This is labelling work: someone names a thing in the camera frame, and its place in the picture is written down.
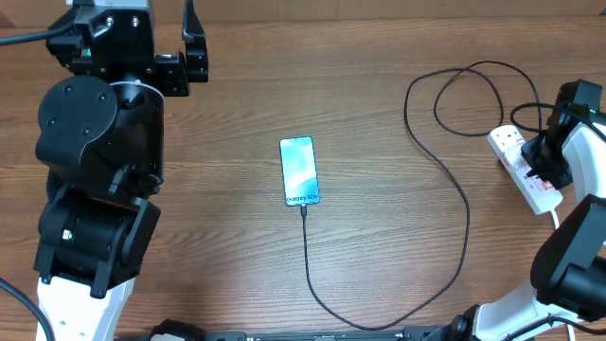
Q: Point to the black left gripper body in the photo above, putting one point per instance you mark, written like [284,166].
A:
[173,79]

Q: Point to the brown cardboard box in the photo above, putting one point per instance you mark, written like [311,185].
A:
[42,13]

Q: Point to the blue Samsung Galaxy smartphone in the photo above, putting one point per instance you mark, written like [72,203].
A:
[299,173]

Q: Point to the white power strip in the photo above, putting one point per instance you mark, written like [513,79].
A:
[507,142]

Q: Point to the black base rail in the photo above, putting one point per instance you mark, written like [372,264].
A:
[415,333]

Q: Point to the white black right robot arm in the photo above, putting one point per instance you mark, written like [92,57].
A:
[566,286]

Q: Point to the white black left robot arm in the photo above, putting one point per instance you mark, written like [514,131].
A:
[102,140]

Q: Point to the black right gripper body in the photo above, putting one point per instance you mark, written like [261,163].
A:
[547,161]

